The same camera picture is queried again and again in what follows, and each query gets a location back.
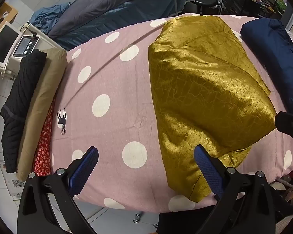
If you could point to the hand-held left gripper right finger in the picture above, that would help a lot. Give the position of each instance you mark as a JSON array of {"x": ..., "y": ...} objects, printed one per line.
[{"x": 208, "y": 170}]

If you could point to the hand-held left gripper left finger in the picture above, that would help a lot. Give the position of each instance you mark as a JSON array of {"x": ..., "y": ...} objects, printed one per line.
[{"x": 84, "y": 173}]

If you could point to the gold satin jacket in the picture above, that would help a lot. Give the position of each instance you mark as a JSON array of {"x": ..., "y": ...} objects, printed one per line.
[{"x": 197, "y": 90}]

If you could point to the red floral cloth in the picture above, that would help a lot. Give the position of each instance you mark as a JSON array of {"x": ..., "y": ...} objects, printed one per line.
[{"x": 42, "y": 148}]

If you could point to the pink polka dot blanket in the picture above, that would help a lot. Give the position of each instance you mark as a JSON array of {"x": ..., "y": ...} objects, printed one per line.
[{"x": 112, "y": 131}]

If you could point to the metal bed foot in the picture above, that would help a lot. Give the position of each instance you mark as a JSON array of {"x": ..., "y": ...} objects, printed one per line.
[{"x": 137, "y": 218}]

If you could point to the printed paper sheet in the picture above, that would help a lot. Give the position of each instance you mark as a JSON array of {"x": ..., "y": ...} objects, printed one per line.
[{"x": 14, "y": 182}]

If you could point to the navy blue jacket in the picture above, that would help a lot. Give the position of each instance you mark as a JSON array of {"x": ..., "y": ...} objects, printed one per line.
[{"x": 271, "y": 53}]

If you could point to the beige folded cloth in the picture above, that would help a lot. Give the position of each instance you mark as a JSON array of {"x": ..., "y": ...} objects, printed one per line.
[{"x": 44, "y": 90}]

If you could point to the black knitted garment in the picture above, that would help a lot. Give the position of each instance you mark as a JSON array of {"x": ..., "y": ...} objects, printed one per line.
[{"x": 19, "y": 97}]

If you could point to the white machine with control panel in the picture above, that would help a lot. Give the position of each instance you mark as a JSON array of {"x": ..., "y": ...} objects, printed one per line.
[{"x": 46, "y": 43}]

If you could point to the white monitor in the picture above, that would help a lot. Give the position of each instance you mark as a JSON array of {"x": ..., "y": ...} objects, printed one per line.
[{"x": 2, "y": 43}]

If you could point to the crumpled blue cloth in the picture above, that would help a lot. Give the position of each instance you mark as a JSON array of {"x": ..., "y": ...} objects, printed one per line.
[{"x": 48, "y": 17}]

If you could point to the grey duvet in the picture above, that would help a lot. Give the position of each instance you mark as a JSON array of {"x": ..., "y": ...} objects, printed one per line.
[{"x": 100, "y": 4}]

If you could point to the dark teal quilted bedspread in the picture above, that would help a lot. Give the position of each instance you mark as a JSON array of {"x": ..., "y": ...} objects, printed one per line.
[{"x": 141, "y": 12}]

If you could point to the wooden shelf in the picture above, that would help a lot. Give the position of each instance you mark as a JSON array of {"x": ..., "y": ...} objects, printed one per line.
[{"x": 12, "y": 9}]

